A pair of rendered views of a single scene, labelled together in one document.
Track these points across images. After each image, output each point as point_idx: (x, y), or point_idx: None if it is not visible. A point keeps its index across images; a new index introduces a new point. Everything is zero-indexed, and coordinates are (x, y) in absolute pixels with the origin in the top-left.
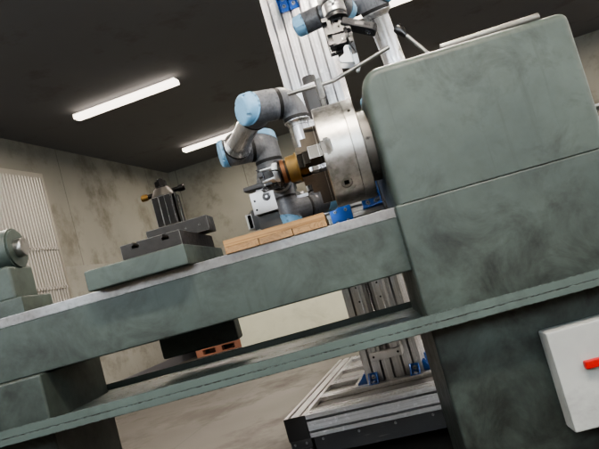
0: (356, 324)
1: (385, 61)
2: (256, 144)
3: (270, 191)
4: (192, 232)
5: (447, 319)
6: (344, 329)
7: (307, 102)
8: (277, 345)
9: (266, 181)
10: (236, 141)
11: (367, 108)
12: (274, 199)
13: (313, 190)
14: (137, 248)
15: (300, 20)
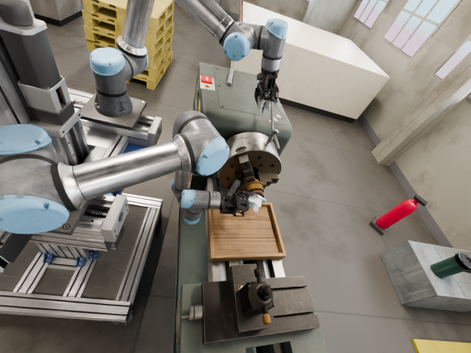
0: (191, 232)
1: (141, 31)
2: None
3: (122, 209)
4: (272, 277)
5: None
6: (198, 239)
7: (42, 60)
8: (183, 281)
9: (257, 209)
10: (126, 187)
11: (284, 146)
12: (124, 212)
13: (189, 187)
14: (312, 312)
15: (249, 49)
